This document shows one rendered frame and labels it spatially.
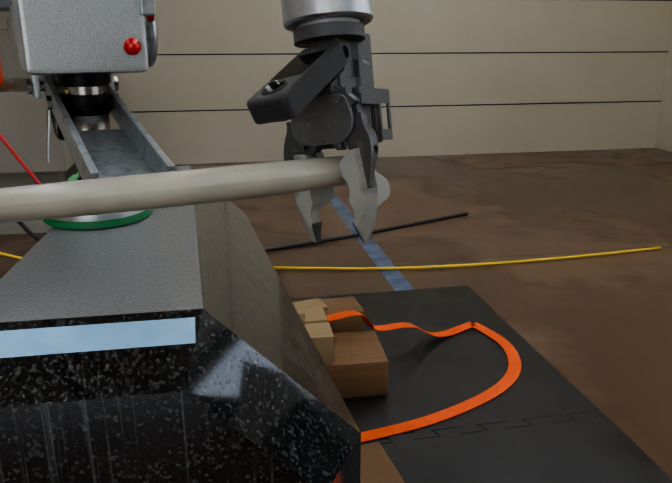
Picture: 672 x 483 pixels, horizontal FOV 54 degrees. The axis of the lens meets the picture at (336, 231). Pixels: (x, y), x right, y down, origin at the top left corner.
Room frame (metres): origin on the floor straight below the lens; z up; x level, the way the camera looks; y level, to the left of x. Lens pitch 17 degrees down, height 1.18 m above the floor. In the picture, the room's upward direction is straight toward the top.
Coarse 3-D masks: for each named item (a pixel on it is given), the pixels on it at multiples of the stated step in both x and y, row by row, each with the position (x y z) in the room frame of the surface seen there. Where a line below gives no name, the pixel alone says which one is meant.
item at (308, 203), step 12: (300, 156) 0.65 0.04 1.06; (312, 156) 0.66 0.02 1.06; (300, 192) 0.65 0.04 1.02; (312, 192) 0.65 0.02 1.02; (324, 192) 0.68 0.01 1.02; (300, 204) 0.65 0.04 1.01; (312, 204) 0.64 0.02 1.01; (324, 204) 0.68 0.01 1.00; (312, 216) 0.64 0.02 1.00; (312, 228) 0.64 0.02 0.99; (312, 240) 0.65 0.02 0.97
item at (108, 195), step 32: (288, 160) 0.60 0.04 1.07; (320, 160) 0.62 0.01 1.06; (0, 192) 0.54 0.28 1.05; (32, 192) 0.53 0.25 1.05; (64, 192) 0.52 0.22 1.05; (96, 192) 0.52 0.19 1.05; (128, 192) 0.52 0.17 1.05; (160, 192) 0.52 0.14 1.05; (192, 192) 0.53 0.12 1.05; (224, 192) 0.54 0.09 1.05; (256, 192) 0.56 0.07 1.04; (288, 192) 0.58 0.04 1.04
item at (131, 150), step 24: (48, 96) 1.36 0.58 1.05; (120, 120) 1.30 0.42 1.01; (72, 144) 1.09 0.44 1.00; (96, 144) 1.18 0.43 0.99; (120, 144) 1.19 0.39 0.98; (144, 144) 1.11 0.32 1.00; (96, 168) 0.94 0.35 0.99; (120, 168) 1.06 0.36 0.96; (144, 168) 1.07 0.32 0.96; (168, 168) 0.97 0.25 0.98
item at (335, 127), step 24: (312, 24) 0.65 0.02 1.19; (336, 24) 0.65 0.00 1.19; (360, 24) 0.67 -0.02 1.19; (360, 48) 0.69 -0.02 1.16; (360, 72) 0.69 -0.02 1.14; (336, 96) 0.63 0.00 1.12; (360, 96) 0.65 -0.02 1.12; (384, 96) 0.68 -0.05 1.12; (312, 120) 0.65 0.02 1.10; (336, 120) 0.63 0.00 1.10; (312, 144) 0.64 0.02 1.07; (336, 144) 0.63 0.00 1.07
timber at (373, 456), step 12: (372, 444) 1.50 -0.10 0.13; (372, 456) 1.45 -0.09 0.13; (384, 456) 1.45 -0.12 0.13; (360, 468) 1.40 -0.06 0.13; (372, 468) 1.40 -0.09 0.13; (384, 468) 1.40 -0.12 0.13; (360, 480) 1.35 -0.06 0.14; (372, 480) 1.35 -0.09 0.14; (384, 480) 1.35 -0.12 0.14; (396, 480) 1.35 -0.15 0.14
